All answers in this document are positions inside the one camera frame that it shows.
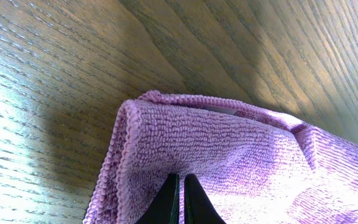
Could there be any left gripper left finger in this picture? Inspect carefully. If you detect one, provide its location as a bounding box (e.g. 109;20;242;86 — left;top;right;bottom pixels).
135;174;180;224

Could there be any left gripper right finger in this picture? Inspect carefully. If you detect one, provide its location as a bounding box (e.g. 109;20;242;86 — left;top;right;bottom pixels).
184;174;225;224

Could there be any purple microfiber cloth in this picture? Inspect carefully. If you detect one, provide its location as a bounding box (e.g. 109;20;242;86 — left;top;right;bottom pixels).
84;91;358;223

